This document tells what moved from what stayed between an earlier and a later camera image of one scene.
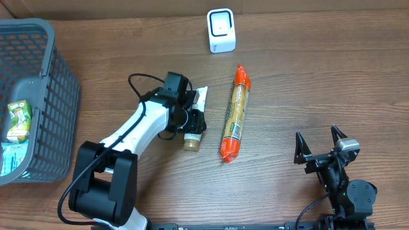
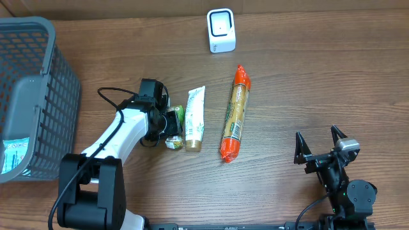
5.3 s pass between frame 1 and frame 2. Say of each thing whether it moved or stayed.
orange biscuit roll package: stayed
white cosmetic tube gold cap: stayed
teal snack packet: stayed
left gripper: moved
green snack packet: moved
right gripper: stayed
